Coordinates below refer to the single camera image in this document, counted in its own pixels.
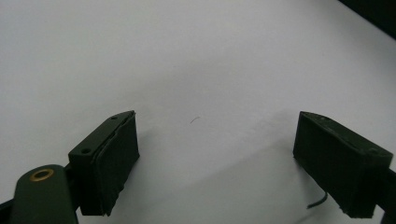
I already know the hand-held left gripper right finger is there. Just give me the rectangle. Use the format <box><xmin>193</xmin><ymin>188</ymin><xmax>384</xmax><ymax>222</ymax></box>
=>
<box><xmin>292</xmin><ymin>110</ymin><xmax>394</xmax><ymax>219</ymax></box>

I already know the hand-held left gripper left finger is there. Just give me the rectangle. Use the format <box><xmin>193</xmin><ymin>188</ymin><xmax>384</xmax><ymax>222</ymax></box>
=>
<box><xmin>67</xmin><ymin>109</ymin><xmax>141</xmax><ymax>217</ymax></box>

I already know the thin black cable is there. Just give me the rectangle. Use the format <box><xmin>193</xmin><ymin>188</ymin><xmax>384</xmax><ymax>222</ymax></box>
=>
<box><xmin>306</xmin><ymin>191</ymin><xmax>329</xmax><ymax>210</ymax></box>

